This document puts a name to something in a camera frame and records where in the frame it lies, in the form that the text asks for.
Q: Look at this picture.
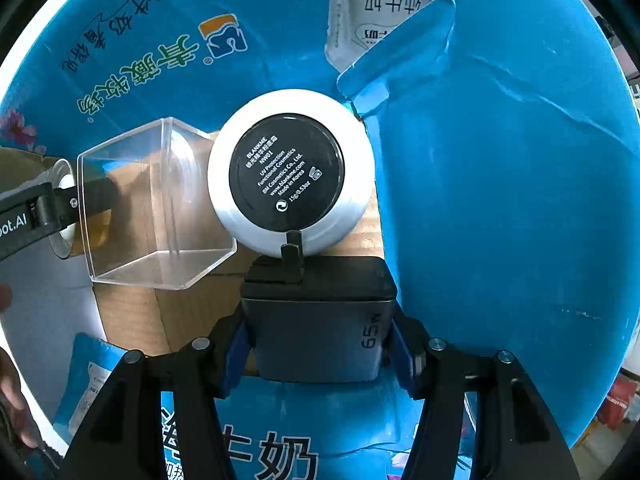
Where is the grey 65W charger block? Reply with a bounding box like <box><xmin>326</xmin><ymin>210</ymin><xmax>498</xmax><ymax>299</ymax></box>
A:
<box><xmin>241</xmin><ymin>231</ymin><xmax>397</xmax><ymax>384</ymax></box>

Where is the clear acrylic cube box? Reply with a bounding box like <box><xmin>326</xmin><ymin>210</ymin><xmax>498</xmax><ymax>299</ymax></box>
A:
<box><xmin>77</xmin><ymin>117</ymin><xmax>238</xmax><ymax>290</ymax></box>

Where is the gold tin can lid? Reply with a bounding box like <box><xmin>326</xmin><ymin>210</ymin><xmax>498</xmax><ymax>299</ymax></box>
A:
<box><xmin>37</xmin><ymin>157</ymin><xmax>114</xmax><ymax>261</ymax></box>

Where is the blue cardboard milk box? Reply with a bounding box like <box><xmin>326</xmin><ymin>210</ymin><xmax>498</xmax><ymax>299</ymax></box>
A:
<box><xmin>1</xmin><ymin>0</ymin><xmax>639</xmax><ymax>479</ymax></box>

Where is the person left hand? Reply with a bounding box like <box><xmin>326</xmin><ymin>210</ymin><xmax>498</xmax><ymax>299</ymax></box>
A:
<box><xmin>0</xmin><ymin>283</ymin><xmax>40</xmax><ymax>450</ymax></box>

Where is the white round cosmetic compact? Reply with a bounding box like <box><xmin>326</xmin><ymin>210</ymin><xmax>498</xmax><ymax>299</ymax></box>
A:
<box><xmin>207</xmin><ymin>89</ymin><xmax>374</xmax><ymax>257</ymax></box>

